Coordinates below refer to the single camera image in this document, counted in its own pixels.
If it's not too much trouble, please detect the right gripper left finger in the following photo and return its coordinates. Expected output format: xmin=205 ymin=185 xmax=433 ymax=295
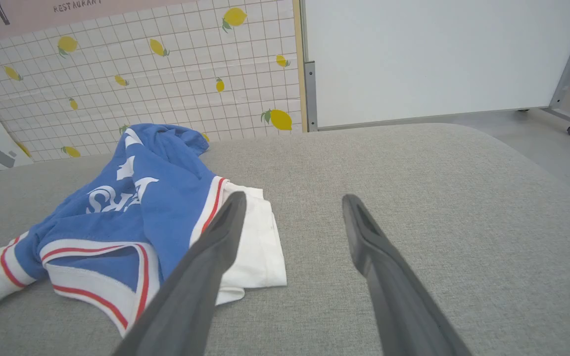
xmin=112 ymin=191 xmax=247 ymax=356

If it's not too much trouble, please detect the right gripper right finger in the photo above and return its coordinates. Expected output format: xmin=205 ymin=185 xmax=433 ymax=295
xmin=342 ymin=194 xmax=471 ymax=356

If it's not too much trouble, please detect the blue and white shirt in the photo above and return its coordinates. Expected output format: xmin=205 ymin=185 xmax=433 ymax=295
xmin=0 ymin=124 xmax=288 ymax=338

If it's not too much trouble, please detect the lemon print tile panel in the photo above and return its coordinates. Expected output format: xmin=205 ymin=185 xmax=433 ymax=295
xmin=0 ymin=0 xmax=301 ymax=164

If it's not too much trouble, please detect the grey metal partition leg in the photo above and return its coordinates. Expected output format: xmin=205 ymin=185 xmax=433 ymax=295
xmin=305 ymin=62 xmax=318 ymax=132
xmin=518 ymin=40 xmax=570 ymax=137

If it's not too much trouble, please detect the white partition board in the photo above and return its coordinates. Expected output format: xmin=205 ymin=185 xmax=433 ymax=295
xmin=301 ymin=0 xmax=570 ymax=132

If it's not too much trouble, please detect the pink restaurant poster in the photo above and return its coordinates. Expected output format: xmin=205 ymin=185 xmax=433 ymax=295
xmin=0 ymin=0 xmax=182 ymax=47

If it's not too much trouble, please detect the wooden panel frame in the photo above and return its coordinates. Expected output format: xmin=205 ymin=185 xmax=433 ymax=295
xmin=292 ymin=0 xmax=308 ymax=133

